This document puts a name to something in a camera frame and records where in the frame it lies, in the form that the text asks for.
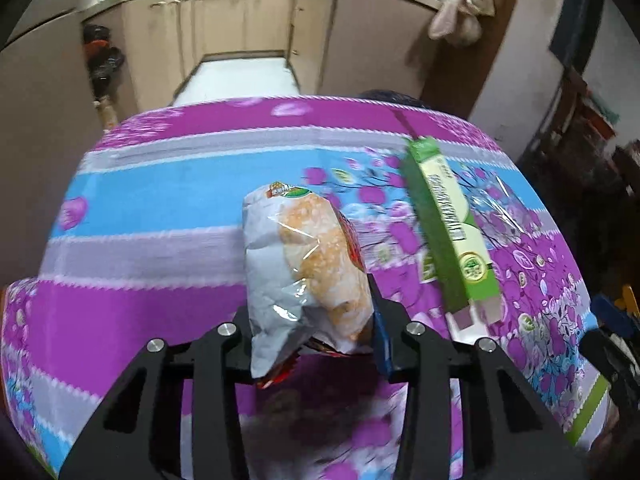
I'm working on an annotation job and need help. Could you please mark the beige refrigerator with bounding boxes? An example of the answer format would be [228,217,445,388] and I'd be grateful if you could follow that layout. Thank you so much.
[0,5,138,281]

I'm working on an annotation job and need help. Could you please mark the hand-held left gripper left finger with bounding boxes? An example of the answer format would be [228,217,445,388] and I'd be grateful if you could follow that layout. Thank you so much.
[57,305,261,480]

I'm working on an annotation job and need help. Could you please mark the green carton box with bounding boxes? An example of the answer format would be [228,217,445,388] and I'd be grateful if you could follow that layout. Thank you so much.
[400,136,503,346]

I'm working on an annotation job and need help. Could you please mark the black plastic bag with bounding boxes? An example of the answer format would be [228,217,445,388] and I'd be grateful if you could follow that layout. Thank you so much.
[82,24,126,91]

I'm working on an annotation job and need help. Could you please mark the bread snack packet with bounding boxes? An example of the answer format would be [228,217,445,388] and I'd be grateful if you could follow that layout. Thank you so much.
[241,182,376,391]

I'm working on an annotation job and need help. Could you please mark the dark window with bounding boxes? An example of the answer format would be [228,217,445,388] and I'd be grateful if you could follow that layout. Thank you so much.
[547,0,606,66]

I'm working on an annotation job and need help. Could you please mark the hanging beige cloth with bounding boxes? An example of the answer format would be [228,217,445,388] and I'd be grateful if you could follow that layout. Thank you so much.
[427,0,497,48]

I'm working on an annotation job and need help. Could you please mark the dark wooden chair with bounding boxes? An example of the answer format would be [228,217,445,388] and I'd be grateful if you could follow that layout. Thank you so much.
[530,67,591,161]

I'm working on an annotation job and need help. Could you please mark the beige kitchen base cabinets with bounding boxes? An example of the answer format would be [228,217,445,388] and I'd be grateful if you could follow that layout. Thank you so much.
[80,0,443,106]

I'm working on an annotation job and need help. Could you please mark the table with floral striped cloth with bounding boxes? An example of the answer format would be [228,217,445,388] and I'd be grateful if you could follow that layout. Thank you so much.
[0,95,608,480]

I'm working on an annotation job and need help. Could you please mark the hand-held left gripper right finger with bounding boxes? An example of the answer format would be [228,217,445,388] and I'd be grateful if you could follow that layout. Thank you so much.
[367,274,588,480]

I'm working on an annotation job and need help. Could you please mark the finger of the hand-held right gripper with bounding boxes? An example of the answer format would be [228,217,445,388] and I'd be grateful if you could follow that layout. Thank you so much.
[579,294,640,376]

